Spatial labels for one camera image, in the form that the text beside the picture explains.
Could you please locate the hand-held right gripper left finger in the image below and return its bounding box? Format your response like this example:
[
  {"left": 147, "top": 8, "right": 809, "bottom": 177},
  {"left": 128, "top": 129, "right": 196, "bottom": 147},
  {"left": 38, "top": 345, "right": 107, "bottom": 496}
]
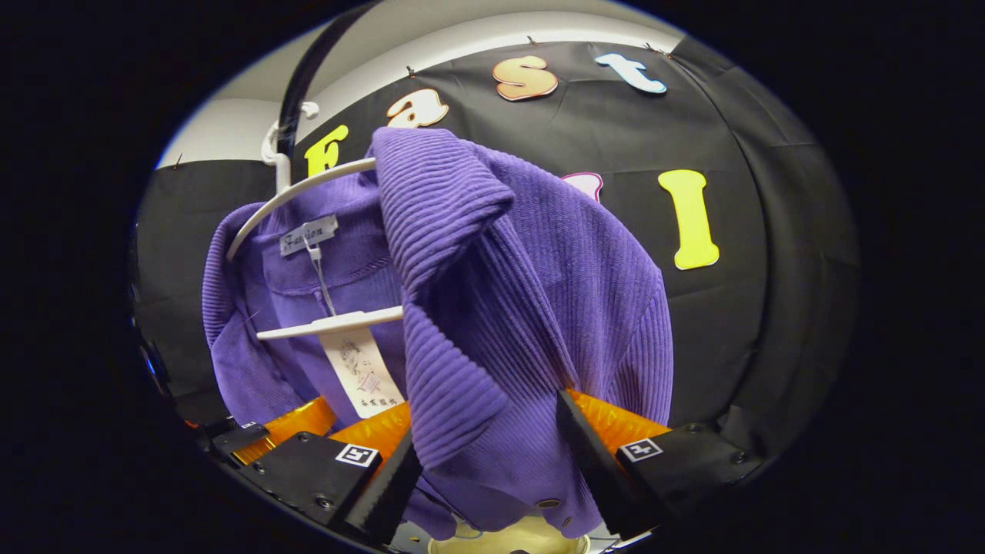
[{"left": 231, "top": 402, "right": 424, "bottom": 546}]

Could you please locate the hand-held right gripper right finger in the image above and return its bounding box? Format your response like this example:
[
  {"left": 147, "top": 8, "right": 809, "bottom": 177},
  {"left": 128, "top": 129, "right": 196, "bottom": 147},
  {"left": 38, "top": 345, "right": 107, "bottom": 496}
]
[{"left": 556, "top": 389, "right": 763, "bottom": 539}]

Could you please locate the beige laundry hamper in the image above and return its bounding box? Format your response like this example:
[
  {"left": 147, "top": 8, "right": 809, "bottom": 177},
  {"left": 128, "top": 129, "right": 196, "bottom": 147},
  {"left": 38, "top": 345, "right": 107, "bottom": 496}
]
[{"left": 427, "top": 516, "right": 592, "bottom": 554}]

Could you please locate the purple corduroy jacket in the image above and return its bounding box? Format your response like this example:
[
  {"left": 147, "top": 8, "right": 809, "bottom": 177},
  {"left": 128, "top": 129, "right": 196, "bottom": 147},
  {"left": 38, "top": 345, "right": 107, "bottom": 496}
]
[{"left": 202, "top": 127, "right": 675, "bottom": 541}]

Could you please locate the large white clothes hanger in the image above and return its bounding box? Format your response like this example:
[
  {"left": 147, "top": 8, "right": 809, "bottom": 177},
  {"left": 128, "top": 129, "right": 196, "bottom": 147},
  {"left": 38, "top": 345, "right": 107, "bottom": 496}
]
[{"left": 225, "top": 100, "right": 405, "bottom": 341}]

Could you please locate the black clothes rack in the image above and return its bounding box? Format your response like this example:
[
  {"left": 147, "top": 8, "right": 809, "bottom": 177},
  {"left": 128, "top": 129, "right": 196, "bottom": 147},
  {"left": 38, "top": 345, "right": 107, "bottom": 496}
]
[{"left": 277, "top": 0, "right": 386, "bottom": 159}]

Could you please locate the black backdrop cloth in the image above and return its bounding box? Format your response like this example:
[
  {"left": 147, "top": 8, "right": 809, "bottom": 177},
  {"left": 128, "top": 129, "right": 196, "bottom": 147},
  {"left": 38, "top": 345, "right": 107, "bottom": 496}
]
[{"left": 135, "top": 38, "right": 859, "bottom": 462}]

